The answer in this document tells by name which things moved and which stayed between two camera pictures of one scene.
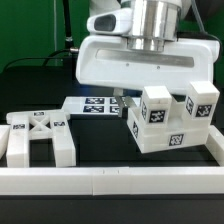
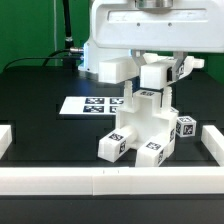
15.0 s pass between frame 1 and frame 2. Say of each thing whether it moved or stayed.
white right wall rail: stayed
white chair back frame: moved
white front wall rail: stayed
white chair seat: moved
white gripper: moved
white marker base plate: stayed
